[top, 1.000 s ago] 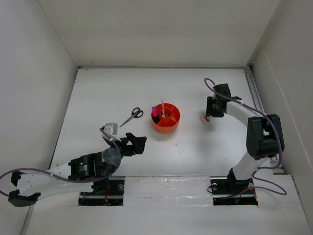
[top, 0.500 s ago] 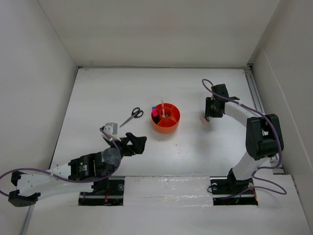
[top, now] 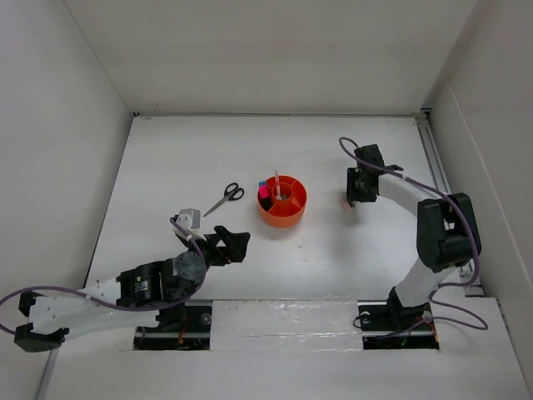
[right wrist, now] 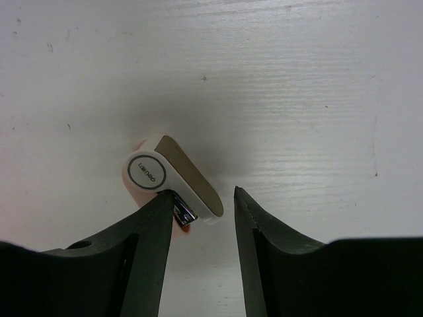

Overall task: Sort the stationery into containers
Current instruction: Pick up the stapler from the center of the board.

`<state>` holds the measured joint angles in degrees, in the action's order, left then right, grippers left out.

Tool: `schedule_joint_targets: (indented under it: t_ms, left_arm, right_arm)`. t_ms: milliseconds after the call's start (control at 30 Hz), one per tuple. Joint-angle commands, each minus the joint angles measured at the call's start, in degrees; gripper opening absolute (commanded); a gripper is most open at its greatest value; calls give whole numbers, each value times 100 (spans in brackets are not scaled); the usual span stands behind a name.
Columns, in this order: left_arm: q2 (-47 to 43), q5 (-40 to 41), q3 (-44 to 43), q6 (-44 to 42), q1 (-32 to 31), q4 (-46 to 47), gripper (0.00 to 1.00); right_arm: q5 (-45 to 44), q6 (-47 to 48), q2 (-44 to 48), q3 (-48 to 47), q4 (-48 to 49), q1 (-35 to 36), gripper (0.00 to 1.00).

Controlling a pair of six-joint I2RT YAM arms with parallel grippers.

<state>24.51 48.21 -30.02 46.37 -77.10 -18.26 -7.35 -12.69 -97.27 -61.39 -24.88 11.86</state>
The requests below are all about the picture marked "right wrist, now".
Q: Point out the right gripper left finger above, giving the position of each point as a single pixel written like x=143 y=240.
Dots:
x=118 y=271

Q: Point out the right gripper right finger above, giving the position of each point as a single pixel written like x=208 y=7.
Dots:
x=286 y=273

